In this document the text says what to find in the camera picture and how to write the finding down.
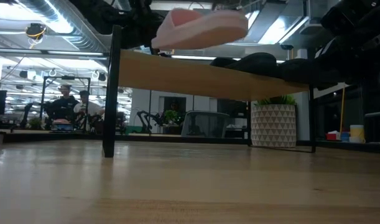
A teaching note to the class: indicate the black foam slide sandal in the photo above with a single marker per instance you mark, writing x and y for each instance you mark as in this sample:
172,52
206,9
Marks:
297,71
255,63

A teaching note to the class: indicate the pink foam slide sandal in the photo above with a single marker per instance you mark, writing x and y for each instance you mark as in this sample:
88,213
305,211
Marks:
202,31

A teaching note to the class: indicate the black background robot arm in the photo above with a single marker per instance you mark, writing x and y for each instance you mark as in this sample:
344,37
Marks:
146,119
26,115

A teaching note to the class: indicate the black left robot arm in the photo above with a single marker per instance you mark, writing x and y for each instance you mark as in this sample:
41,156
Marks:
99,15

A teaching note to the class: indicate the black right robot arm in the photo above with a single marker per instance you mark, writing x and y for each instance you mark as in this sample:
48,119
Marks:
357,15

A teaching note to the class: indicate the wooden shelf with black legs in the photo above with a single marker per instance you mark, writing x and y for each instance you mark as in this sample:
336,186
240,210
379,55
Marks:
192,77

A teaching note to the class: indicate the yellow cup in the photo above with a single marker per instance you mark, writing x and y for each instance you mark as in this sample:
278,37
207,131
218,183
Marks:
357,132

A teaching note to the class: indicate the blue cup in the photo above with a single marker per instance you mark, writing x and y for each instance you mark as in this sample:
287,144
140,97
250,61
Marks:
345,137

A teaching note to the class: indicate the red box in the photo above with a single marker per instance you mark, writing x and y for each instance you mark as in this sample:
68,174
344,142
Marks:
331,137

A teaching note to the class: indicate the small background plant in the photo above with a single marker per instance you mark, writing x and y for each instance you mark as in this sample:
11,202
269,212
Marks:
171,116
35,123

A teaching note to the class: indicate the person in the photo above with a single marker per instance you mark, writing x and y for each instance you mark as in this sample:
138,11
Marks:
65,105
88,109

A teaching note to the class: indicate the green plant in patterned pot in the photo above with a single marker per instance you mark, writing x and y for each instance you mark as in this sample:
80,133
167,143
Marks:
273,127

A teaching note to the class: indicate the grey mesh office chair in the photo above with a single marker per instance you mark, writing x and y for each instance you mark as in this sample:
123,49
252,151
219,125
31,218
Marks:
205,124

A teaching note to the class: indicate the pink and blue object stack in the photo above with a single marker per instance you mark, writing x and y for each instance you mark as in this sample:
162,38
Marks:
62,124

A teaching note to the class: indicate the silver ceiling duct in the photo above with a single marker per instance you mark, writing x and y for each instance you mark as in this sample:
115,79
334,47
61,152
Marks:
81,40

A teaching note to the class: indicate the black background rig frame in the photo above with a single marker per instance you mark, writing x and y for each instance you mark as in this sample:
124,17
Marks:
66,77

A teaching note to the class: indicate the black aluminium table frame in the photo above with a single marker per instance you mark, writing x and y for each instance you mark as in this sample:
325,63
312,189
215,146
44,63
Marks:
208,140

